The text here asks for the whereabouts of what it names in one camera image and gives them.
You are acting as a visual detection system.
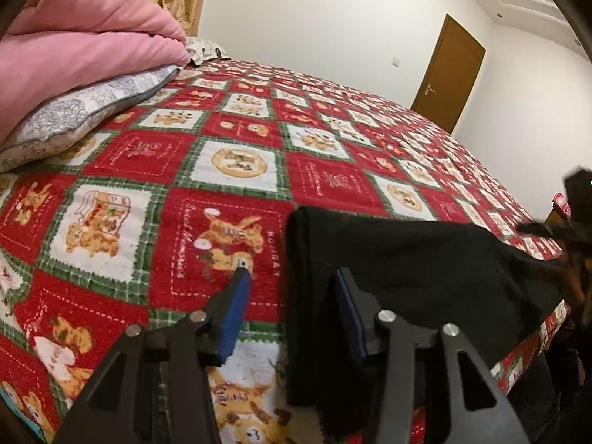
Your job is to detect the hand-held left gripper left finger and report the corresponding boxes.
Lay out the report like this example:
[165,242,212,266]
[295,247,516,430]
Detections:
[54,261,253,444]

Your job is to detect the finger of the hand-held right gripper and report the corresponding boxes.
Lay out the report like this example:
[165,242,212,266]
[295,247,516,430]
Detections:
[517,221,572,253]

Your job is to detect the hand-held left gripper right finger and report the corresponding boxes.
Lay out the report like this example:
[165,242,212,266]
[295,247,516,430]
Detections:
[330,267,530,444]

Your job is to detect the black pants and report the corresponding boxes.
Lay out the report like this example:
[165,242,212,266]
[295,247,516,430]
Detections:
[284,206,572,440]

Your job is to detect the person's right hand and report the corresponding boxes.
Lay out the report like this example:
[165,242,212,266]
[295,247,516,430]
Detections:
[561,259,592,327]

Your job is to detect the red checked printed blanket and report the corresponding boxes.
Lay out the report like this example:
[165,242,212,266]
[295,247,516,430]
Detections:
[0,58,574,444]

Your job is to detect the person's dark clothing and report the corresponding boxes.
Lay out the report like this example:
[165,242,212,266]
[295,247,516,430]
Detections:
[506,319,592,444]

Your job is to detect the brown wooden door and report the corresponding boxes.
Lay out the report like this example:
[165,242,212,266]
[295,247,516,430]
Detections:
[411,14,486,134]

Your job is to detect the grey patterned pillow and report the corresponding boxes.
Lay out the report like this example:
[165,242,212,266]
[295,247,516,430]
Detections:
[0,65,183,172]

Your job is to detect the white dotted pillow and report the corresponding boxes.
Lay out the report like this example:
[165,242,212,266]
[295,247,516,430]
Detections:
[185,37,231,65]

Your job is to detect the pink quilt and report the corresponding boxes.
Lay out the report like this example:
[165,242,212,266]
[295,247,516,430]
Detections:
[0,0,192,142]

